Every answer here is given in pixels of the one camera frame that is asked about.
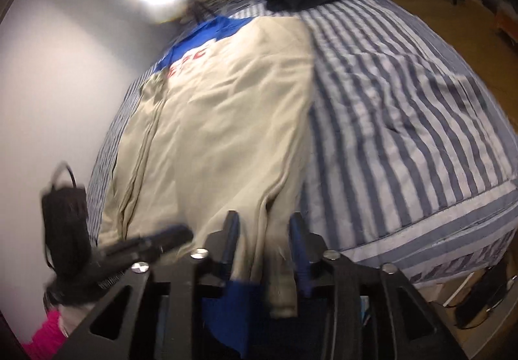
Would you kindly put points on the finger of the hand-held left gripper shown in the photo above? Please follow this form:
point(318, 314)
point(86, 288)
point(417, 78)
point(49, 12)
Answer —
point(158, 239)

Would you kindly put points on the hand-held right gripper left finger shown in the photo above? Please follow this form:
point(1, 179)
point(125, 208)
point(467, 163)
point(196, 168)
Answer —
point(230, 246)

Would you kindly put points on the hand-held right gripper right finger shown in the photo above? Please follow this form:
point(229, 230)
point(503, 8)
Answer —
point(299, 259)

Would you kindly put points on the beige and blue jacket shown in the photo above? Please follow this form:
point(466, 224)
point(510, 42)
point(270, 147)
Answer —
point(226, 121)

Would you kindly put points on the person's left forearm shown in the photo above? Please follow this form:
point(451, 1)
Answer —
point(44, 337)

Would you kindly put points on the black bag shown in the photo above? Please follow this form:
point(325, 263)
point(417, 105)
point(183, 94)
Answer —
point(481, 295)

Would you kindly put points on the blue white striped quilt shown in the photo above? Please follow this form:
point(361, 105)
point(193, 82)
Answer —
point(404, 101)

